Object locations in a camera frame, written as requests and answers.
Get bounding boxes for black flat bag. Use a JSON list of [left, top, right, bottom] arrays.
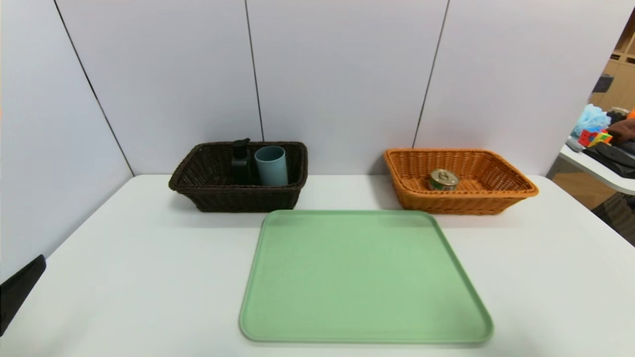
[[584, 140, 635, 178]]

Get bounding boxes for blue mesh bath sponge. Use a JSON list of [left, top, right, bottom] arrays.
[[572, 103, 613, 138]]

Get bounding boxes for wooden shelf cabinet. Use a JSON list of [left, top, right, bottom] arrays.
[[590, 12, 635, 112]]

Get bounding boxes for orange wicker basket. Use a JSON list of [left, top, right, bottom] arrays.
[[383, 147, 540, 215]]

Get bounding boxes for dark woven chair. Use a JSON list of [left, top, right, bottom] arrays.
[[592, 191, 635, 244]]

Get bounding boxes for light blue plastic cup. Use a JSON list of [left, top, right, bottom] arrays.
[[254, 145, 288, 187]]

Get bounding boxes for brown cloth object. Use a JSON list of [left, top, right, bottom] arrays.
[[608, 118, 635, 144]]

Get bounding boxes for black pump bottle green label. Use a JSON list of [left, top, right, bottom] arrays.
[[230, 138, 254, 185]]

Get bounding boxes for colourful puzzle cube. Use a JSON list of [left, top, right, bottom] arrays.
[[579, 127, 615, 147]]

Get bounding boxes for light green plastic tray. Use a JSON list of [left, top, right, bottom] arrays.
[[238, 209, 495, 345]]

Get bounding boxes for dark brown wicker basket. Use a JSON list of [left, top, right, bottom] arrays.
[[168, 141, 308, 213]]

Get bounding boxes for small tin can pull ring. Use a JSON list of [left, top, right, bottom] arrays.
[[428, 169, 460, 191]]

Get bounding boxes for white side table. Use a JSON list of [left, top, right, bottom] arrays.
[[560, 143, 635, 195]]

